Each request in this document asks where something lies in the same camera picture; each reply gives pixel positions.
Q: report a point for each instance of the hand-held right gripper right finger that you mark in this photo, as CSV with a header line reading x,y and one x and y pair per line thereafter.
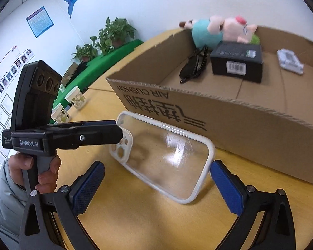
x,y
227,185

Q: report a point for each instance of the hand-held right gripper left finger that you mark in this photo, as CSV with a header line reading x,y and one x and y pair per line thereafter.
x,y
90,185

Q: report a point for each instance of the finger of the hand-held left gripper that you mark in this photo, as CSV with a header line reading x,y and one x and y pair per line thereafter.
x,y
101,134

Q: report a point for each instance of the large cardboard box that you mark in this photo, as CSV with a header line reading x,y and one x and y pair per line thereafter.
x,y
224,125

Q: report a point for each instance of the clear white-rimmed phone case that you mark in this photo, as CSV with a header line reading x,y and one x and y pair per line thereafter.
x,y
167,158

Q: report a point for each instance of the pink pig plush teal shirt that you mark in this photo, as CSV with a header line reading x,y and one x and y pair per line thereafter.
x,y
203,32

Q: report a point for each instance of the person's left forearm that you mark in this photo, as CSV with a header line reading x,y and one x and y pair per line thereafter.
x,y
5,208

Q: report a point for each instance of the wooden desktop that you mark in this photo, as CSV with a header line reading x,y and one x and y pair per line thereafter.
x,y
135,221

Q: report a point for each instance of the person's left hand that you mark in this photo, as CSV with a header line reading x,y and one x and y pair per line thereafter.
x,y
48,181

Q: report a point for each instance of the patterned paper cup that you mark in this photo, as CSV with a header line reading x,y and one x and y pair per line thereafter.
x,y
77,99
60,114

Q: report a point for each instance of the small brown cardboard box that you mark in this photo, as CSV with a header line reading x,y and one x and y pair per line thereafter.
x,y
69,74

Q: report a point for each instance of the green tablecloth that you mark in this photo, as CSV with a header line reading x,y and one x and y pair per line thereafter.
x,y
96,69

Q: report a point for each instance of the small potted plant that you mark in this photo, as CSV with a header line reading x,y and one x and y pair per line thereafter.
x,y
84,52

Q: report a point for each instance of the large potted plant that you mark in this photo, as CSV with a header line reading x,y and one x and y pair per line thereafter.
x,y
114,32

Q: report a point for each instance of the black sunglasses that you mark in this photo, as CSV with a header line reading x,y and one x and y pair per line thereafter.
x,y
191,67

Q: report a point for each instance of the black box barcode label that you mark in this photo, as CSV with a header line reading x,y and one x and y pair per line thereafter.
x,y
234,56

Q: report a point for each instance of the white tissue packet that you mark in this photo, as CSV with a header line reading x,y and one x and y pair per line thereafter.
x,y
289,60

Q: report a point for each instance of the green fuzzy ball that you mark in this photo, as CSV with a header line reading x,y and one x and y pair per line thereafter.
x,y
255,39

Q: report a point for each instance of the wall photo chart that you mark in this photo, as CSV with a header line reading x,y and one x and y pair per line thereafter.
x,y
1,91

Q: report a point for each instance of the blue framed wall notice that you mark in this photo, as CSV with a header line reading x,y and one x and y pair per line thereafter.
x,y
39,22

